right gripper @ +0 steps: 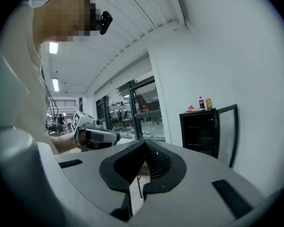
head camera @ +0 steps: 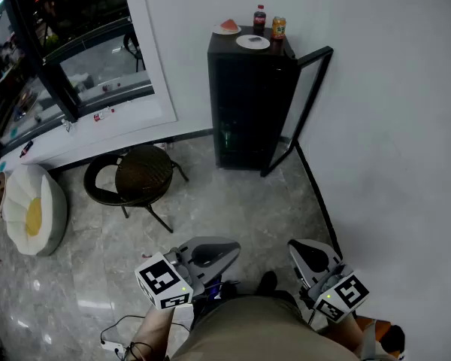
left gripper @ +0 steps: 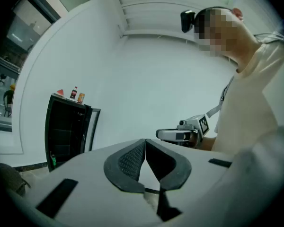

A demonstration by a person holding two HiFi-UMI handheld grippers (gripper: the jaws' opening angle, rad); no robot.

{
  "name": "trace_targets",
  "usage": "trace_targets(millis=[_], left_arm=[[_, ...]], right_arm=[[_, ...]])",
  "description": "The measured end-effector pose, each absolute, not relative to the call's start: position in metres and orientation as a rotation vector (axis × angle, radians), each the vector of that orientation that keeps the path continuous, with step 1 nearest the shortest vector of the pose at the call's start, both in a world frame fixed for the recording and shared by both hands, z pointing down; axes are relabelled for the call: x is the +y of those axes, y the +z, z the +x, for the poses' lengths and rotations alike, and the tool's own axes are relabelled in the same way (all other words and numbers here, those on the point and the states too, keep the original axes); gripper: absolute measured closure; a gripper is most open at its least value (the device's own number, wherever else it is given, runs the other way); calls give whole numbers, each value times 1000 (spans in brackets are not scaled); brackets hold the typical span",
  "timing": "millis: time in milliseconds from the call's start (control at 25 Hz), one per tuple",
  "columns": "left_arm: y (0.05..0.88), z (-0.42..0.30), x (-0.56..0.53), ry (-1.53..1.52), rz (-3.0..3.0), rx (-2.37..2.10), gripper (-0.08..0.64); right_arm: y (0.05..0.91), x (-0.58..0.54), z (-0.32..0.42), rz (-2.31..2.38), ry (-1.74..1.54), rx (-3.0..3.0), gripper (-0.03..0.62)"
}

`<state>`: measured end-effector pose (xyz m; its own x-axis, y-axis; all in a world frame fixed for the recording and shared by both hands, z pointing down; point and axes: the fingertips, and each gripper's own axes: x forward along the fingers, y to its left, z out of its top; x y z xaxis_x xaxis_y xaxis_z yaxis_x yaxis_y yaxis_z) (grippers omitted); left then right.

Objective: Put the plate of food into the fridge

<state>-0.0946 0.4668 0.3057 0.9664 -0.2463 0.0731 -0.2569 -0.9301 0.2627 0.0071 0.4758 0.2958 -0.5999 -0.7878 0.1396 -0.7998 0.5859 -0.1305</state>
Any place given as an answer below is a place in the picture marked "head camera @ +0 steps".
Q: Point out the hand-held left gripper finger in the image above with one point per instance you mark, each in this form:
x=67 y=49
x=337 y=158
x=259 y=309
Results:
x=210 y=241
x=227 y=261

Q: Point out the dark cola bottle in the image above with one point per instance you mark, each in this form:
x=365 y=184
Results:
x=259 y=21

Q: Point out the small dark soda bottle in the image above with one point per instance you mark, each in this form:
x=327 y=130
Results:
x=26 y=149

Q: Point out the clear bottle red label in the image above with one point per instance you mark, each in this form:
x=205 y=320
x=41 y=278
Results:
x=161 y=146

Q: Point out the orange drink can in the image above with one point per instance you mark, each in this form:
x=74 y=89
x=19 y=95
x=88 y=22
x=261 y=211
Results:
x=279 y=28

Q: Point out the black waist device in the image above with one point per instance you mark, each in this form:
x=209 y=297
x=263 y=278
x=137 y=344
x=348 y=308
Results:
x=214 y=291

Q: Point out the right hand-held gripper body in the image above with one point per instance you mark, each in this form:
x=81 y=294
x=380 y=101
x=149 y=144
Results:
x=342 y=295

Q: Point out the person's black shoe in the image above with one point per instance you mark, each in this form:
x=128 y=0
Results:
x=230 y=290
x=269 y=281

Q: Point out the red watermelon slice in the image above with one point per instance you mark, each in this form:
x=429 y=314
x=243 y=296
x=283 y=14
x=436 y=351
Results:
x=229 y=25

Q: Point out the person's beige shirt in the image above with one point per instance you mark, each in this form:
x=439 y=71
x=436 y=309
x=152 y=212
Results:
x=255 y=329

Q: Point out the black mini fridge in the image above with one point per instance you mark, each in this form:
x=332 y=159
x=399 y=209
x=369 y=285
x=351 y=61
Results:
x=248 y=88

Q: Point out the black wicker chair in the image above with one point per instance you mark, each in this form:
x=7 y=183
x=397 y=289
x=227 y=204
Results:
x=143 y=175

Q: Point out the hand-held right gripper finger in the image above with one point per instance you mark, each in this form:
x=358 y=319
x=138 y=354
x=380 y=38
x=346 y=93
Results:
x=329 y=252
x=298 y=265

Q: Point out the black window frame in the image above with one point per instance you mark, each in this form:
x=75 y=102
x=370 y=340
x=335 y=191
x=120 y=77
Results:
x=69 y=111

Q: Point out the person's right forearm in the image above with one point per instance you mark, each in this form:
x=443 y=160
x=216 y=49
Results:
x=351 y=333

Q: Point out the white power strip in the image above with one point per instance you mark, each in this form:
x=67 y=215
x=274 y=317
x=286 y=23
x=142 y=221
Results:
x=111 y=345

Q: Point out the clear bottle red cap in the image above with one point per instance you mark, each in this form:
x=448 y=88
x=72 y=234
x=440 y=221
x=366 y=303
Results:
x=103 y=116

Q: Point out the white flower-shaped cushion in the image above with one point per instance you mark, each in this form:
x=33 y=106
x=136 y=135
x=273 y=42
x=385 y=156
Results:
x=26 y=198

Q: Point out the dark block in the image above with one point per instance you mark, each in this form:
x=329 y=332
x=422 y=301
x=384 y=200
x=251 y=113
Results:
x=254 y=39

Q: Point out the person's left forearm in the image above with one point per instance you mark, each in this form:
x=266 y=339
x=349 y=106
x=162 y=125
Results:
x=150 y=329

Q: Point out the white round plate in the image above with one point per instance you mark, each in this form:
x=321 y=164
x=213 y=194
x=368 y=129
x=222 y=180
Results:
x=244 y=44
x=217 y=31

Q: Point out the small clear cup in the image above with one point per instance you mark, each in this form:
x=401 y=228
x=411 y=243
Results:
x=67 y=125

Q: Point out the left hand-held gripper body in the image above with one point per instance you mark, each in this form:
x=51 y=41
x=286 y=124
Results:
x=161 y=280

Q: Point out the orange box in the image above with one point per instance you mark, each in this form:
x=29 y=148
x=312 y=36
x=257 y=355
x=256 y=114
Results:
x=379 y=327

